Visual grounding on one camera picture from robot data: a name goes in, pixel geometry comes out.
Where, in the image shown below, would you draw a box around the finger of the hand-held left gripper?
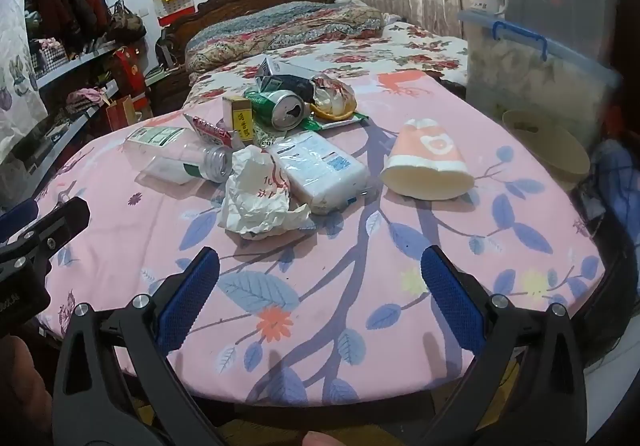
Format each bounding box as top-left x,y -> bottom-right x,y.
0,196 -> 92,277

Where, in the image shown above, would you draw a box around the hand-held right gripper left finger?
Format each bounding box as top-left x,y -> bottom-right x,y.
51,246 -> 226,446

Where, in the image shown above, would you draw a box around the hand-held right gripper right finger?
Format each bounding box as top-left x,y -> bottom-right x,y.
415,245 -> 588,446

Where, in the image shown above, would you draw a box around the white paper bag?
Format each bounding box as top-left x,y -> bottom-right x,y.
218,145 -> 312,240

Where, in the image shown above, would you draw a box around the clear plastic bottle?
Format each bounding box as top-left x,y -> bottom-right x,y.
124,126 -> 234,185

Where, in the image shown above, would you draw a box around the pink paper cup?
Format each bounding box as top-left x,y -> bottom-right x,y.
379,118 -> 475,201

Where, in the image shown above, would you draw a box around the red snack packet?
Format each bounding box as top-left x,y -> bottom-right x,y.
182,113 -> 235,148

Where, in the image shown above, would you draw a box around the beige waste bin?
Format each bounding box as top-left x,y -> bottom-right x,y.
501,109 -> 592,193

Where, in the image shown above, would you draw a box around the white tissue pack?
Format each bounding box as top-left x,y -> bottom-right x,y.
266,130 -> 369,215

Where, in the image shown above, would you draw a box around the yellow cardboard box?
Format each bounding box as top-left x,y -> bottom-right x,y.
222,95 -> 257,147

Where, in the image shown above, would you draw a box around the green drink can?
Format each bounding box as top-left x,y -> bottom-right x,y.
244,89 -> 307,132

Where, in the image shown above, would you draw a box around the person's left hand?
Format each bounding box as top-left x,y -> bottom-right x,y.
0,336 -> 53,446

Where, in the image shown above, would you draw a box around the pink leaf-print tablecloth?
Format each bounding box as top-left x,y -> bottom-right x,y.
30,71 -> 607,408

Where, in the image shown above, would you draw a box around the brown paper bag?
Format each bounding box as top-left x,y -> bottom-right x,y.
104,95 -> 137,132

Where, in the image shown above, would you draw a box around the pink cloth bundle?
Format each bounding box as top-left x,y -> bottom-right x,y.
66,86 -> 109,115

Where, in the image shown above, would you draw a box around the grey metal shelf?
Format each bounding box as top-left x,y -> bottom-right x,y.
20,0 -> 152,169

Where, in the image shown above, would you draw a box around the white printed cloth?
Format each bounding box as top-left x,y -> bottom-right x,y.
0,0 -> 49,164

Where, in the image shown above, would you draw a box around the red gift bag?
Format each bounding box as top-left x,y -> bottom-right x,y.
112,45 -> 147,98

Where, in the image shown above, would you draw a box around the blue clothing pile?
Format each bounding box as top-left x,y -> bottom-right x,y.
587,139 -> 640,252

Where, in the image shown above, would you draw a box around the flat green packet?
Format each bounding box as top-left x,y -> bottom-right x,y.
300,110 -> 369,133

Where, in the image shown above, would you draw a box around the brown handbag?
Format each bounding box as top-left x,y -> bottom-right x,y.
109,0 -> 147,43

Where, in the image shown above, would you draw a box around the dark red hanging clothes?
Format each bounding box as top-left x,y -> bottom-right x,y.
29,0 -> 109,46

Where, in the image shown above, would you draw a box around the plastic bag with orange peel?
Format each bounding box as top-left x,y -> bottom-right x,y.
309,74 -> 357,120

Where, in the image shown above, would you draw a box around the dark blue carton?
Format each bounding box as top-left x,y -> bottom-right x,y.
256,55 -> 315,102

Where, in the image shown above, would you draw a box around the floral bed sheet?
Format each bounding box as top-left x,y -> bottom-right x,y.
184,24 -> 470,113

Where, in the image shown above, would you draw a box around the carved wooden headboard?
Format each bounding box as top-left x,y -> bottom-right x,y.
161,0 -> 342,58

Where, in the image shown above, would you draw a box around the folded floral quilt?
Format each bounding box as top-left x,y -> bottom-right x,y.
184,0 -> 385,73

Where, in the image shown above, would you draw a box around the clear storage box blue handle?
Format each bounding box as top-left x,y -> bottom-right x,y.
457,9 -> 622,149

